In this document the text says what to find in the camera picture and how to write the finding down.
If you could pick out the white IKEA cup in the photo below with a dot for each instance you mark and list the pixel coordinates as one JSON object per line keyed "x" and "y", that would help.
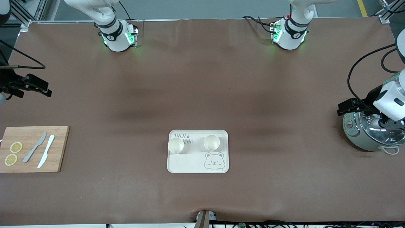
{"x": 176, "y": 145}
{"x": 211, "y": 142}

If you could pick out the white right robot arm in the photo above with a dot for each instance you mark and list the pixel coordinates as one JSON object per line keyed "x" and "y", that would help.
{"x": 115, "y": 38}

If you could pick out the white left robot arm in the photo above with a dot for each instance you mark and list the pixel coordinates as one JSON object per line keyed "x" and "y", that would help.
{"x": 289, "y": 38}

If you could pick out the grey-green electric cooking pot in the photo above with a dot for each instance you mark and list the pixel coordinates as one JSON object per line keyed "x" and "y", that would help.
{"x": 354, "y": 136}

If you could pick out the glass pot lid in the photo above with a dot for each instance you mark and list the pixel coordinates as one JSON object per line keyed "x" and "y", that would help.
{"x": 379, "y": 134}

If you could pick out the lemon slice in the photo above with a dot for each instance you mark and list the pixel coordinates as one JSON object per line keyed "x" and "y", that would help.
{"x": 11, "y": 159}
{"x": 16, "y": 147}

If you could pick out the grey plastic knife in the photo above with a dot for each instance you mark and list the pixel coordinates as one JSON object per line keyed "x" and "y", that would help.
{"x": 34, "y": 148}

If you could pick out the wooden cutting board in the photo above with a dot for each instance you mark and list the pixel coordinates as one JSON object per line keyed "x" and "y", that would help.
{"x": 58, "y": 148}

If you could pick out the white plastic knife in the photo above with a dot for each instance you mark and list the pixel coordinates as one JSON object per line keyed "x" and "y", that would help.
{"x": 46, "y": 152}

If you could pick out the brown table cover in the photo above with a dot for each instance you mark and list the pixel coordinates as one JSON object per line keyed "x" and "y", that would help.
{"x": 202, "y": 79}

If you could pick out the beige bear print tray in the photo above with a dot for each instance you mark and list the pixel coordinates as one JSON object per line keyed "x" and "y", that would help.
{"x": 190, "y": 163}

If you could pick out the aluminium frame profile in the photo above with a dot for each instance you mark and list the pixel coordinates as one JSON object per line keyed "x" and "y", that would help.
{"x": 27, "y": 14}
{"x": 387, "y": 11}

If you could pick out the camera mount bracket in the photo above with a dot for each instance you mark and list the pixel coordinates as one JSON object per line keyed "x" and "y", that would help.
{"x": 205, "y": 219}

